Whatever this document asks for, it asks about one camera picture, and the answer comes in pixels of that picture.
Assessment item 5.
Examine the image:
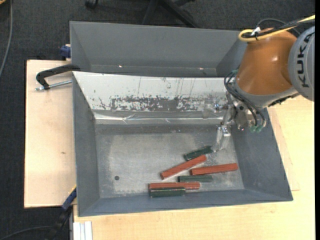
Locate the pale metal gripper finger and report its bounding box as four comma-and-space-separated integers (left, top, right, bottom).
220, 128, 231, 151
212, 125, 224, 153

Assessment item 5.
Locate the dark green flat block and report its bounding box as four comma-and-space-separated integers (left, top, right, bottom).
183, 145, 214, 161
149, 187, 187, 198
177, 175, 214, 184

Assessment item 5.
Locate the red-brown flat block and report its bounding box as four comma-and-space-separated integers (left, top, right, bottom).
189, 162, 239, 176
148, 181, 201, 191
159, 154, 208, 181

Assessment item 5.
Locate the grey metal bin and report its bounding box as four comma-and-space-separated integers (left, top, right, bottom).
69, 20, 294, 217

